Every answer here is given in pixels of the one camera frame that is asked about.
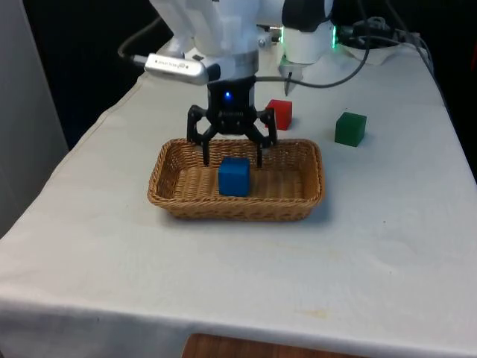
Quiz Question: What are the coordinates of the wicker basket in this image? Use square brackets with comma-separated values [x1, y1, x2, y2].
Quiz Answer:
[147, 137, 326, 222]

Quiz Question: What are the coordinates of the black cable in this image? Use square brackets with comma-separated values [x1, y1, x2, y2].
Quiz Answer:
[337, 31, 414, 51]
[118, 16, 177, 65]
[256, 22, 373, 90]

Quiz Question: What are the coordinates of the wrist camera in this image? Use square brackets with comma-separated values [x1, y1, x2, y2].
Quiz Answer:
[144, 53, 221, 87]

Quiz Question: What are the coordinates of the blue cube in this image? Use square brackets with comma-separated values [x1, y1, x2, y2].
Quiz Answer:
[218, 157, 251, 198]

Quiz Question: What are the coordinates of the green cube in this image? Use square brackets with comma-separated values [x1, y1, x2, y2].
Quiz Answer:
[334, 111, 368, 148]

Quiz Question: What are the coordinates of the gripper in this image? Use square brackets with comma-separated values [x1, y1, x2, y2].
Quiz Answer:
[186, 75, 279, 169]

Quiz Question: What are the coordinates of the red cube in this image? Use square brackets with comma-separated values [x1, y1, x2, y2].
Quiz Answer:
[265, 98, 294, 132]

